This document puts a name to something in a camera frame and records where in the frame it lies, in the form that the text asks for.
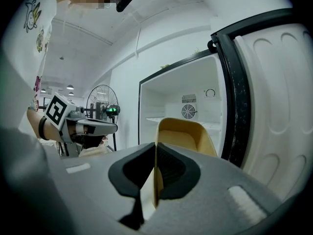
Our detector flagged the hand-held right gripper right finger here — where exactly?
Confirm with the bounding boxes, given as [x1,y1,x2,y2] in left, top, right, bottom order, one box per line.
[141,142,282,235]

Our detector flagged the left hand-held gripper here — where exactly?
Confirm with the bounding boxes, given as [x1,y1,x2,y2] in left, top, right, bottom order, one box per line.
[44,92,119,158]

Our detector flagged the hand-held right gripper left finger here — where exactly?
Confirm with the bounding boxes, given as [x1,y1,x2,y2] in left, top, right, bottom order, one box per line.
[45,142,157,231]

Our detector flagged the yellow plastic tray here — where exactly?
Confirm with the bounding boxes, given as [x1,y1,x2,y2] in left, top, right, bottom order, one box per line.
[153,117,218,209]

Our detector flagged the black mini fridge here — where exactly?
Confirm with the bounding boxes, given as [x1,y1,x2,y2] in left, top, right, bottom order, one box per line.
[138,7,313,203]

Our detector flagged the person's left forearm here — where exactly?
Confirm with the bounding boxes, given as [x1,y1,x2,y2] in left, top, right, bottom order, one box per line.
[26,108,62,141]

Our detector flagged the person's left hand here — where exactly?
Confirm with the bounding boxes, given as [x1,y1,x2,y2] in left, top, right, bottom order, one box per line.
[72,135,107,149]

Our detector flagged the black standing fan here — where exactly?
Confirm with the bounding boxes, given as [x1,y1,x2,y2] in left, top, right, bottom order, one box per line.
[86,84,121,152]

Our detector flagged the black wristband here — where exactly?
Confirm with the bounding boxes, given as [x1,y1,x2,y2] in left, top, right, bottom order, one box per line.
[38,116,50,141]

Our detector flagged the person's light grey trousers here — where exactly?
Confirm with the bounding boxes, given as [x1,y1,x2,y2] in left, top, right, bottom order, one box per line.
[0,126,57,235]

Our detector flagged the white printed t-shirt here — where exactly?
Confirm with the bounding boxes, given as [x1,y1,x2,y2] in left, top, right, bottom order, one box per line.
[0,0,59,132]

